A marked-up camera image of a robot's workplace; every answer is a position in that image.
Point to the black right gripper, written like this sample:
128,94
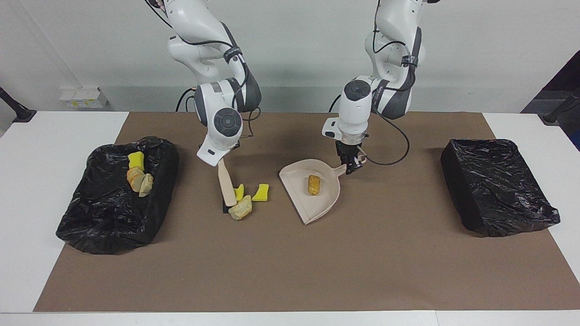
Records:
234,146

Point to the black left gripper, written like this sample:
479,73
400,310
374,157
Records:
349,149

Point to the beige brush with black bristles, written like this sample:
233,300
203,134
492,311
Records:
226,181

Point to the brown cork-like chunk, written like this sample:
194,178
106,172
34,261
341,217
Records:
314,184

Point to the yellow curved sponge piece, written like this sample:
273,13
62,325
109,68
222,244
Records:
239,191

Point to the yellow wedge sponge piece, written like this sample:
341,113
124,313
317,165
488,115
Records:
261,193

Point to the beige plastic dustpan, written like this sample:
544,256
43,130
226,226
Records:
294,185

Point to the pale beige sponge scrap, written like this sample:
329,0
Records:
241,208
146,184

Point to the orange striped sponge scrap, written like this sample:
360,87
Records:
134,177

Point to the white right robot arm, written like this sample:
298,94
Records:
222,122

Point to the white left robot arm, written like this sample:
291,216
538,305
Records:
358,108

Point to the bin with black bag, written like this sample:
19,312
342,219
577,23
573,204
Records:
104,213
494,190

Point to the brown table mat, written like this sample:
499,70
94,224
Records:
290,280

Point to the black stand leg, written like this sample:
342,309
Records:
562,108
18,111

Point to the dark blue partition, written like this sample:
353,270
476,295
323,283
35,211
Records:
573,74

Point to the white wall socket box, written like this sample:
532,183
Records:
84,98

